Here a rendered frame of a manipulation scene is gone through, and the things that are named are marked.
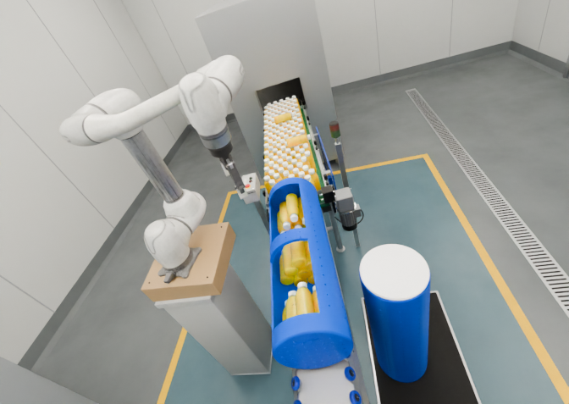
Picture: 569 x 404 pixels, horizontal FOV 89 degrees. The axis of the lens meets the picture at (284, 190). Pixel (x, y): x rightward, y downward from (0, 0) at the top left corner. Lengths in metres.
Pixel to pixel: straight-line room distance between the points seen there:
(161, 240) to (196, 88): 0.83
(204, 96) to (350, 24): 4.91
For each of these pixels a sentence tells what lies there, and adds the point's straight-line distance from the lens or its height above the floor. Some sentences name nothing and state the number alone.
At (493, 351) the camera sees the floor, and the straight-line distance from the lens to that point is 2.38.
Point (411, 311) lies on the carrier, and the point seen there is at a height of 0.94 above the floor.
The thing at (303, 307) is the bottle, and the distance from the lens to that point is 1.14.
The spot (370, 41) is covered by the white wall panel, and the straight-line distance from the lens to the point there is 5.70.
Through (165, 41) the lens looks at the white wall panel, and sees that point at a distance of 6.11.
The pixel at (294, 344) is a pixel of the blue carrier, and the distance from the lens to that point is 1.08.
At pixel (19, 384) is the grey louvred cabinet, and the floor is 0.90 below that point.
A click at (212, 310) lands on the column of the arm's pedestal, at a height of 0.88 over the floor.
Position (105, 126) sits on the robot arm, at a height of 1.90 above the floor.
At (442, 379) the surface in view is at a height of 0.15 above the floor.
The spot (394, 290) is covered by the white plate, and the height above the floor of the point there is 1.04.
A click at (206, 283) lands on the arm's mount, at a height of 1.10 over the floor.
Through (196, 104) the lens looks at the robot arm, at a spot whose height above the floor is 1.93.
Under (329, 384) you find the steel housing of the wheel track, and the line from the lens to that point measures 1.29.
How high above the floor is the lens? 2.14
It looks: 36 degrees down
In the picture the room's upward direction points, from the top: 20 degrees counter-clockwise
